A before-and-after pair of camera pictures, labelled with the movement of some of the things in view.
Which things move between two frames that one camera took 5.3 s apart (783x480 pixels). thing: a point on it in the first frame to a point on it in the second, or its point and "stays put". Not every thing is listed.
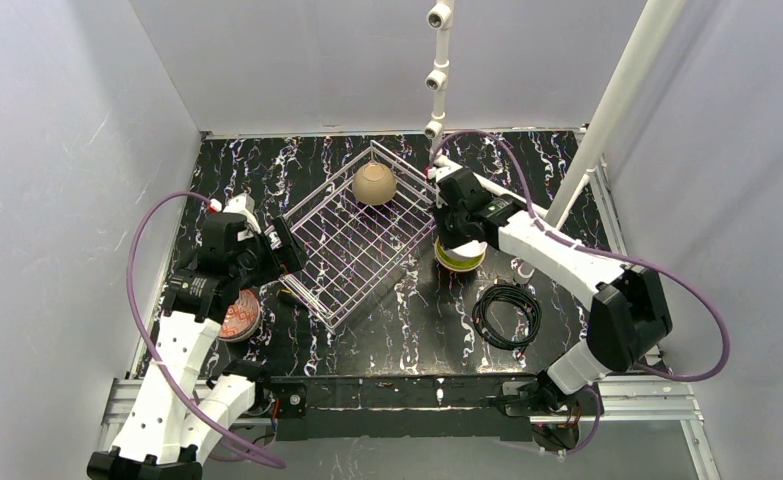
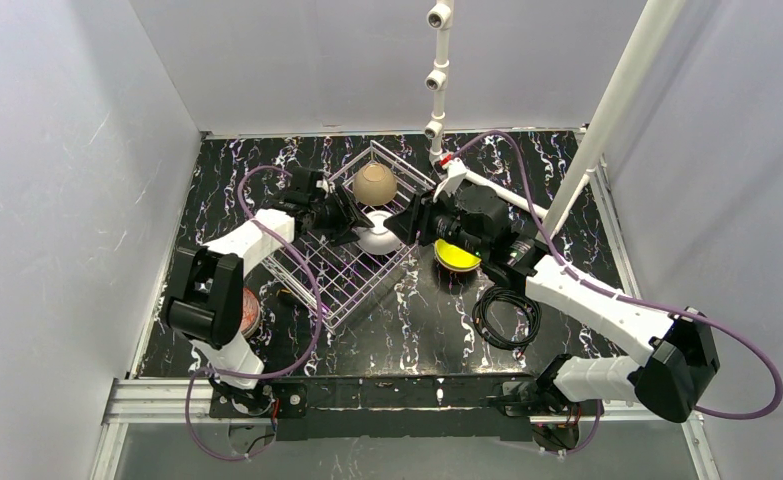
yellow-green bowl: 453,263 stays put
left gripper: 284,240 to 337,212
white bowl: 467,251 to 379,239
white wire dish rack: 357,229 stays put
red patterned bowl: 242,318 stays put
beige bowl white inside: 374,184 stays put
